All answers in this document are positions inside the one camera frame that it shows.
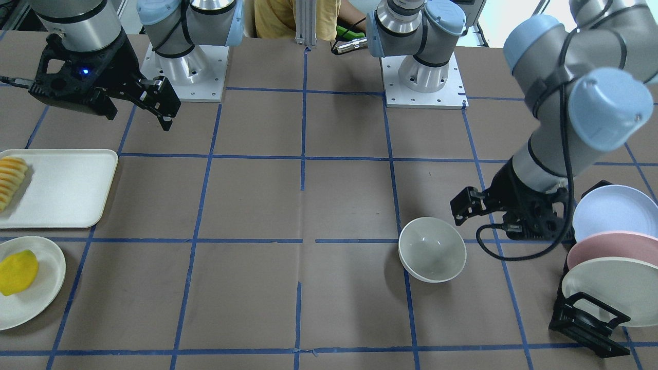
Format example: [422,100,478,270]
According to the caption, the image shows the green handled tool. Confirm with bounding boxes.
[336,25,366,42]

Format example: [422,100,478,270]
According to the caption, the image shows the lavender plate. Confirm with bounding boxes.
[573,184,657,241]

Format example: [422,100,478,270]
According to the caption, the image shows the yellow lemon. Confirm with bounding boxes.
[1,250,39,297]

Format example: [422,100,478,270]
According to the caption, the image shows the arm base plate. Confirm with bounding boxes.
[380,53,469,109]
[141,45,231,103]

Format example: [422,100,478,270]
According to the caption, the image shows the pink plate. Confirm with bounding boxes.
[566,230,657,269]

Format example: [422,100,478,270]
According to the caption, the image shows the cream plate in rack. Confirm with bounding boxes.
[561,257,657,327]

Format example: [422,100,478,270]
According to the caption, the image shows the cream round plate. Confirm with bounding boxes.
[1,236,66,330]

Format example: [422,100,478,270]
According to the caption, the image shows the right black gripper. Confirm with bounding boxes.
[28,31,181,132]

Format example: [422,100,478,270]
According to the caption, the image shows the person in yellow shirt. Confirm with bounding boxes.
[254,1,365,41]

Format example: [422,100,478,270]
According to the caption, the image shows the aluminium frame post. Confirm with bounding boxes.
[295,0,317,49]

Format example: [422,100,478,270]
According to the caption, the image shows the cream rectangular tray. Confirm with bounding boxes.
[1,149,118,229]

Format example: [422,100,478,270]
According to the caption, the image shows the white ceramic bowl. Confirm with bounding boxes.
[398,216,467,283]

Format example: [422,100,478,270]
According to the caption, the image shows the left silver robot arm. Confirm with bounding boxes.
[450,1,657,241]

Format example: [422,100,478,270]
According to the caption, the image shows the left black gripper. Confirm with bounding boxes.
[450,161,568,241]

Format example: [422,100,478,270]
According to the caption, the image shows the sliced yellow fruit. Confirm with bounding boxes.
[1,156,29,212]

